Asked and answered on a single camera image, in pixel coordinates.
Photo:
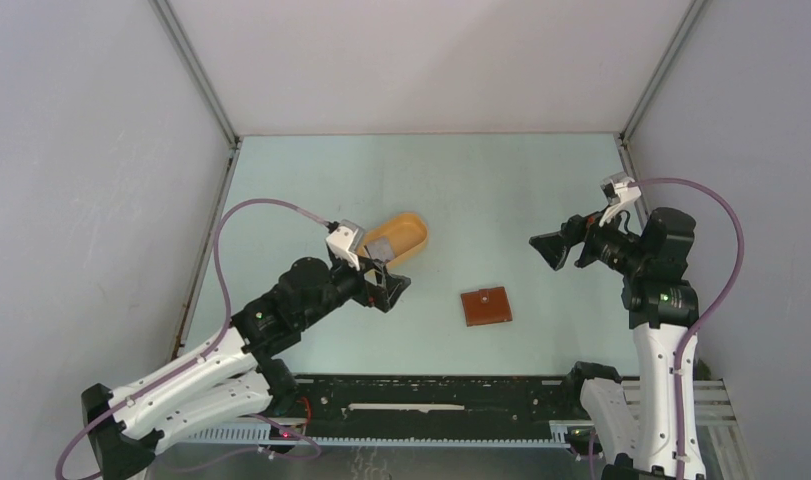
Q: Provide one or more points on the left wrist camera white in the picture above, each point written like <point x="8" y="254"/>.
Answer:
<point x="344" y="240"/>

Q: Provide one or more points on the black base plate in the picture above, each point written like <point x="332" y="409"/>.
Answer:
<point x="473" y="426"/>

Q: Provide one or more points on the orange plastic card tray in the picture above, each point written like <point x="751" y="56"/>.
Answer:
<point x="408" y="234"/>

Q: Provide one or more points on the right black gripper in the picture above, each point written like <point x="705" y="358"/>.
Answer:
<point x="555" y="248"/>

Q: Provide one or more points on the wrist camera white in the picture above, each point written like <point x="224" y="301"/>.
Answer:
<point x="344" y="240"/>
<point x="621" y="192"/>

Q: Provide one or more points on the grey patterned card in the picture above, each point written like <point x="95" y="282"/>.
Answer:
<point x="380" y="249"/>

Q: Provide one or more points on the brown leather card holder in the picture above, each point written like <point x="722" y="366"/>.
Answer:
<point x="486" y="307"/>

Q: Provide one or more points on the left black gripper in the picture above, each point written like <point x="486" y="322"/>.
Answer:
<point x="387" y="282"/>

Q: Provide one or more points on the aluminium frame rail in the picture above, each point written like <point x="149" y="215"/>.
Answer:
<point x="537" y="398"/>

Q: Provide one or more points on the white cable duct strip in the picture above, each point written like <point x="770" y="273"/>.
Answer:
<point x="262" y="434"/>

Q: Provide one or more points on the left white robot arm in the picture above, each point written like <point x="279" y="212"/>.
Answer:
<point x="235" y="372"/>

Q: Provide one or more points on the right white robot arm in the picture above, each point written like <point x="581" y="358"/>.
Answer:
<point x="660" y="442"/>

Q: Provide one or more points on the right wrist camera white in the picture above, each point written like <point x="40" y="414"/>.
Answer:
<point x="621" y="192"/>

